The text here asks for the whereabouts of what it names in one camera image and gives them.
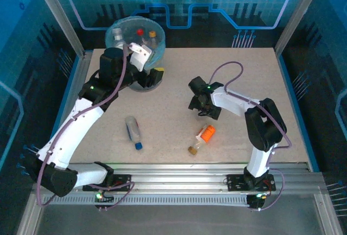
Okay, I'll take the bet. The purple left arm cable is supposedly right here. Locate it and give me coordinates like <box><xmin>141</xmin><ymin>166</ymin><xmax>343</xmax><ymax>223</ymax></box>
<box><xmin>36</xmin><ymin>42</ymin><xmax>136</xmax><ymax>211</ymax></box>

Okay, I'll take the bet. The black connector box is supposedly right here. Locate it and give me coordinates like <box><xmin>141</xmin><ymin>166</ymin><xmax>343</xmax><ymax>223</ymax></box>
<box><xmin>247</xmin><ymin>193</ymin><xmax>268</xmax><ymax>211</ymax></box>

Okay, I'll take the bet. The slotted grey cable duct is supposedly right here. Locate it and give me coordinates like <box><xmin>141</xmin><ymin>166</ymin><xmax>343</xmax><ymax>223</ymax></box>
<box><xmin>42</xmin><ymin>193</ymin><xmax>252</xmax><ymax>207</ymax></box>

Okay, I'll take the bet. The clear bottle red cap red label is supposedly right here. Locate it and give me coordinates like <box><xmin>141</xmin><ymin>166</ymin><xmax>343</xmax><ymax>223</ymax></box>
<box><xmin>136</xmin><ymin>28</ymin><xmax>149</xmax><ymax>45</ymax></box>

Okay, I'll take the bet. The bottle orange label brown cap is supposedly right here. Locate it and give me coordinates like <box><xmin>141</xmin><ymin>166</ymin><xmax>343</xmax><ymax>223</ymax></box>
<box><xmin>188</xmin><ymin>123</ymin><xmax>217</xmax><ymax>155</ymax></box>

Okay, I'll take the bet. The blue printed side panel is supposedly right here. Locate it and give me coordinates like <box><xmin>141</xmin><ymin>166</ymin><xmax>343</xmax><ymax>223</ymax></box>
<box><xmin>0</xmin><ymin>0</ymin><xmax>82</xmax><ymax>235</ymax></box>
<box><xmin>275</xmin><ymin>0</ymin><xmax>347</xmax><ymax>219</ymax></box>

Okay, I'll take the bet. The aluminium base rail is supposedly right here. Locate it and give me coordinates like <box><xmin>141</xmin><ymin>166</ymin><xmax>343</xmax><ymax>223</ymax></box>
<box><xmin>34</xmin><ymin>161</ymin><xmax>326</xmax><ymax>194</ymax></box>

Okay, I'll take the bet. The blue table edge strip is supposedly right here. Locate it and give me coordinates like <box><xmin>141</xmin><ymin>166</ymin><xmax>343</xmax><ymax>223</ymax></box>
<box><xmin>44</xmin><ymin>55</ymin><xmax>82</xmax><ymax>165</ymax></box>
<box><xmin>278</xmin><ymin>53</ymin><xmax>320</xmax><ymax>172</ymax></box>

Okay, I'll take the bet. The aluminium frame post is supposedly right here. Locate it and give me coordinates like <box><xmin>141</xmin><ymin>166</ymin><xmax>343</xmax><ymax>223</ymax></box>
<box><xmin>30</xmin><ymin>0</ymin><xmax>87</xmax><ymax>58</ymax></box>
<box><xmin>274</xmin><ymin>0</ymin><xmax>327</xmax><ymax>56</ymax></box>

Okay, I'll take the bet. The clear bottle blue cap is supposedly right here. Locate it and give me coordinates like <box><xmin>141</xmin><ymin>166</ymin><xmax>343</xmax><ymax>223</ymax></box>
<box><xmin>124</xmin><ymin>115</ymin><xmax>144</xmax><ymax>151</ymax></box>

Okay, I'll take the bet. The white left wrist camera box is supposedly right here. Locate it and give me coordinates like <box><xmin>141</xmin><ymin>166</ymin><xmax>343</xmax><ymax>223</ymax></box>
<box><xmin>129</xmin><ymin>42</ymin><xmax>152</xmax><ymax>72</ymax></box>

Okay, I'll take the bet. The clear bottle white cap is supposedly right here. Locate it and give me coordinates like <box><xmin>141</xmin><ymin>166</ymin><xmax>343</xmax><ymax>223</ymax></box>
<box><xmin>112</xmin><ymin>28</ymin><xmax>126</xmax><ymax>50</ymax></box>

